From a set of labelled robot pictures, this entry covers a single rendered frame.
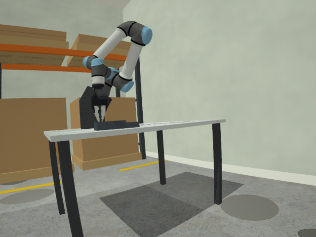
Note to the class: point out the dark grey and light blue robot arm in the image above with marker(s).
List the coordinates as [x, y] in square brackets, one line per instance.
[140, 36]

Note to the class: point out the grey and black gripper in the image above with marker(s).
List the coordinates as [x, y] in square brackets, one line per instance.
[95, 102]

